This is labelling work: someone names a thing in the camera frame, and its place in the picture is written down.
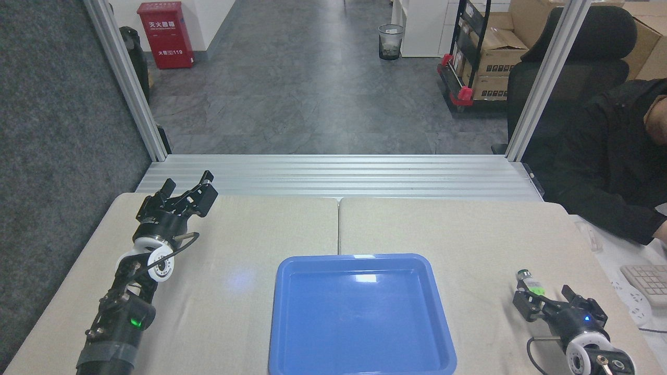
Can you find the grey felt partition panel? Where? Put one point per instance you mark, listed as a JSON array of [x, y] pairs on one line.
[[57, 156]]

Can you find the large cardboard box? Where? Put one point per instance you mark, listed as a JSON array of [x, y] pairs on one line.
[[643, 47]]

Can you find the blue plastic tray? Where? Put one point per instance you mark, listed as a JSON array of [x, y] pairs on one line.
[[359, 317]]

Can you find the red fire extinguisher box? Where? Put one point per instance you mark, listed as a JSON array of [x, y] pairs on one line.
[[165, 35]]

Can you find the silver aluminium post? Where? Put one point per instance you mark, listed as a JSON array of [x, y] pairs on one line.
[[125, 78], [547, 78]]

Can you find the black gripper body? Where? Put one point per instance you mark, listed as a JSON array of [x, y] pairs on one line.
[[576, 323], [161, 224]]

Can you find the person's hand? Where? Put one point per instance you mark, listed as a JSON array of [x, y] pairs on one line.
[[662, 233]]

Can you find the black office chair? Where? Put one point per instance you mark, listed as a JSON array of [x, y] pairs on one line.
[[583, 73]]

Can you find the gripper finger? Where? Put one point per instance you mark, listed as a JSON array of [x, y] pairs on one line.
[[586, 302], [165, 188], [206, 200], [527, 304]]

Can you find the black mesh trash bin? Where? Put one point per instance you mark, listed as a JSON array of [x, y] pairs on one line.
[[391, 42]]

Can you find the green push button switch part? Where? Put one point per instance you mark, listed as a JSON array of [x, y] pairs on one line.
[[531, 283]]

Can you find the person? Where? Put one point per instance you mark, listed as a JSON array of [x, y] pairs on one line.
[[604, 156]]

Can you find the black cart with red corners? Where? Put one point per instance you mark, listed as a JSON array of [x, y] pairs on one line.
[[458, 78]]

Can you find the white power strip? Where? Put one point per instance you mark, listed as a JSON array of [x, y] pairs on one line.
[[633, 304]]

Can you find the cardboard box with open flap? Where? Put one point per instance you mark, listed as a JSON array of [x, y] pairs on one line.
[[497, 52]]

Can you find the white cabinet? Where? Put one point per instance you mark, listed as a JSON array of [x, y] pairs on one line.
[[422, 26]]

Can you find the small cardboard box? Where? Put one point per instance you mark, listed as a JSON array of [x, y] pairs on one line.
[[490, 87]]

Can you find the silver aluminium rail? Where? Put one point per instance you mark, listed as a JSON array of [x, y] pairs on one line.
[[338, 177]]

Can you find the white keyboard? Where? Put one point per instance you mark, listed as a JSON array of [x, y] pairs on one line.
[[651, 284]]

